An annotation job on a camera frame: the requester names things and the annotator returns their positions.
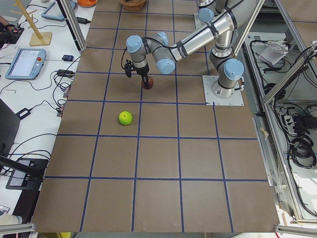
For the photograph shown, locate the aluminium frame post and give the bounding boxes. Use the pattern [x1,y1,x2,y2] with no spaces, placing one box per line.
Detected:
[57,0,87,52]

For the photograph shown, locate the teach pendant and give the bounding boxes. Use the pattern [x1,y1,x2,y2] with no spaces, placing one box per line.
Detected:
[41,0,64,21]
[5,48,47,80]

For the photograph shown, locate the teach pendant far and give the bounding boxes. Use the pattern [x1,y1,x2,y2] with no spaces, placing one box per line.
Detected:
[41,0,64,21]

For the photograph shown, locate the woven wicker basket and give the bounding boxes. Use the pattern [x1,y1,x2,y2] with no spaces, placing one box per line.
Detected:
[120,0,147,11]

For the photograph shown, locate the wooden mug tree stand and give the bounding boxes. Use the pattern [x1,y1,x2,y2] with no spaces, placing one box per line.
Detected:
[13,0,53,47]

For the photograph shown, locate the orange object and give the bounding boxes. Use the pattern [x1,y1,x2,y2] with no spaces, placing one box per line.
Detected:
[77,0,97,8]

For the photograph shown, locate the teach pendant near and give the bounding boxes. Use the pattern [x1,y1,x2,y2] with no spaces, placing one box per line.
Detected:
[5,48,47,80]

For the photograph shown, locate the green apple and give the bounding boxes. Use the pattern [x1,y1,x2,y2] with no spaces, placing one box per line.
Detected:
[118,111,133,125]

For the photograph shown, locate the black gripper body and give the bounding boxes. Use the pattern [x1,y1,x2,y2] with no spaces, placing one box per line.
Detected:
[135,65,149,81]

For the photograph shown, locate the red apple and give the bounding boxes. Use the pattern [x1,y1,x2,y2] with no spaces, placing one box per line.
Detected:
[141,76,154,90]

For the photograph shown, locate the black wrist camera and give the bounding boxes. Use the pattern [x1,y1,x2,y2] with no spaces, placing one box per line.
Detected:
[124,59,135,78]

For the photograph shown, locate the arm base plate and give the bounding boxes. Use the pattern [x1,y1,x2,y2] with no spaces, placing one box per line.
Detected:
[203,75,244,106]
[194,11,214,30]

